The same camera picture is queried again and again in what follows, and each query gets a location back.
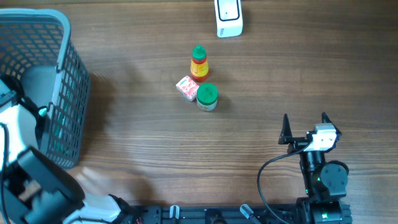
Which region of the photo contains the white barcode scanner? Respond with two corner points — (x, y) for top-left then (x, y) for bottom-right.
(214, 0), (243, 38)

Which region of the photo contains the small red white box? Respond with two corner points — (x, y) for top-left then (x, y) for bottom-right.
(176, 76), (199, 101)

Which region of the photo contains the grey plastic mesh basket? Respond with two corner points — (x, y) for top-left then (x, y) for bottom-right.
(1, 9), (91, 169)

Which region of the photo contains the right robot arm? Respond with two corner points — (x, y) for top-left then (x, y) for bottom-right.
(278, 113), (353, 224)

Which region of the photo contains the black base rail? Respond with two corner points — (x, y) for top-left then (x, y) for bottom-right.
(130, 204), (307, 224)

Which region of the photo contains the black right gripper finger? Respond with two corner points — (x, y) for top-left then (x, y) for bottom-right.
(322, 112), (342, 136)
(279, 114), (292, 140)

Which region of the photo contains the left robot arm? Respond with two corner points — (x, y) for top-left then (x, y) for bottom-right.
(1, 75), (136, 223)

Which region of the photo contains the red yellow sauce bottle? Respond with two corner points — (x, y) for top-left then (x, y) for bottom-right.
(190, 45), (209, 82)

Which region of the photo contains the green lid jar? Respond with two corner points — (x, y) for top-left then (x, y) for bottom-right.
(197, 83), (219, 111)

